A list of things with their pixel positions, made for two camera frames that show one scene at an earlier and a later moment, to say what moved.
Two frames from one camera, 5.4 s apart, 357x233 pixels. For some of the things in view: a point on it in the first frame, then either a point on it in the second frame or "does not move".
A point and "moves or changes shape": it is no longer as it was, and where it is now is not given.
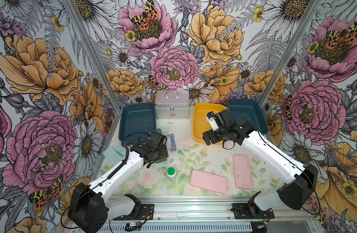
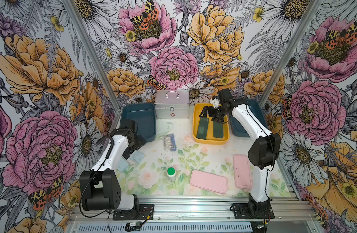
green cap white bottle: [171, 174] does not move
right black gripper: [212, 134] to [211, 113]
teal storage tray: [137, 117] does not move
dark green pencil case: [159, 131] moves or changes shape
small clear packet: [170, 142] does not move
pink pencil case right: [242, 171] does not move
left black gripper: [163, 153] to [140, 141]
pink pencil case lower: [209, 181] does not move
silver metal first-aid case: [172, 104] does not move
